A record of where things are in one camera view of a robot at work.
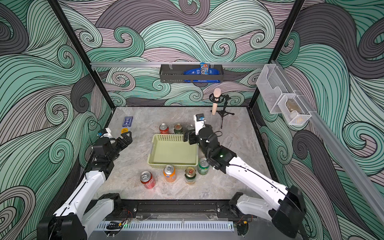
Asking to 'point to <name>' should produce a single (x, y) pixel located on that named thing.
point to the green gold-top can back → (178, 128)
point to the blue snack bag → (197, 71)
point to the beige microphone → (217, 93)
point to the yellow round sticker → (124, 130)
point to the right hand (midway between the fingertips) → (195, 125)
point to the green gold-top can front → (190, 175)
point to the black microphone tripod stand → (221, 101)
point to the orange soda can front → (169, 173)
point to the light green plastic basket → (171, 149)
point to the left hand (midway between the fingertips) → (125, 134)
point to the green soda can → (203, 166)
